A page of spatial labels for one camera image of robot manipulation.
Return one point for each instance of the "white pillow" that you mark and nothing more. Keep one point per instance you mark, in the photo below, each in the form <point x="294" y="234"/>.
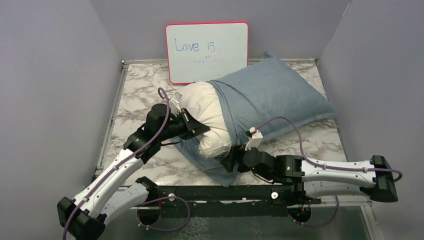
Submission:
<point x="203" y="103"/>

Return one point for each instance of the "blue pillowcase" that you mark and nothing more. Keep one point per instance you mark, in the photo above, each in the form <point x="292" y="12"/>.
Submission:
<point x="268" y="95"/>

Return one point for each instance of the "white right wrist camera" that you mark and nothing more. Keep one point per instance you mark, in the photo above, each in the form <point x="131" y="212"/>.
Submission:
<point x="255" y="138"/>

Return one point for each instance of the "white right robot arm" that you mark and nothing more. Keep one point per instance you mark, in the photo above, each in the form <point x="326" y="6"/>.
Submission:
<point x="315" y="178"/>

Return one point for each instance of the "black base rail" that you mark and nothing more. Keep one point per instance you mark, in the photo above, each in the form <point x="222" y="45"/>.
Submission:
<point x="213" y="201"/>

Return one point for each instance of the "red framed whiteboard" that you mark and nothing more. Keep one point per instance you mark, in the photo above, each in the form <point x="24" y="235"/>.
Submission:
<point x="203" y="51"/>

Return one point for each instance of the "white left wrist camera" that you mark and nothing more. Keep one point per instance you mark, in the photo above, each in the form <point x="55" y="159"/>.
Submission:
<point x="175" y="103"/>

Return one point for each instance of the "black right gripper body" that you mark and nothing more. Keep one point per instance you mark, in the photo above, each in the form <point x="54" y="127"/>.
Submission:
<point x="242" y="167"/>

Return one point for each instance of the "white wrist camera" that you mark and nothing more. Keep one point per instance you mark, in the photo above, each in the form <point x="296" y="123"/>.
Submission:
<point x="255" y="138"/>
<point x="175" y="103"/>

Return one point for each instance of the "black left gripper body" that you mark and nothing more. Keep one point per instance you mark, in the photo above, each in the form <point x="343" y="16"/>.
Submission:
<point x="177" y="127"/>

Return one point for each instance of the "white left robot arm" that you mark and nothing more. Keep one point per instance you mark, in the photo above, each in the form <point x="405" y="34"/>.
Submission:
<point x="86" y="215"/>

